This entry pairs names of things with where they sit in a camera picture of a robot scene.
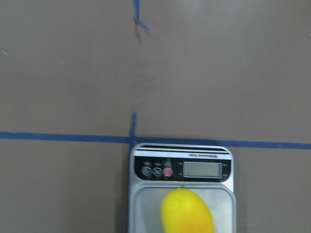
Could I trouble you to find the yellow mango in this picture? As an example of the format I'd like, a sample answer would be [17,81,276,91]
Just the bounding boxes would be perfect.
[161,188,215,233]

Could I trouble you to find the silver digital kitchen scale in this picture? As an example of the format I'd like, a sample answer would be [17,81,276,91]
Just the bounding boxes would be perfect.
[127,143,237,233]

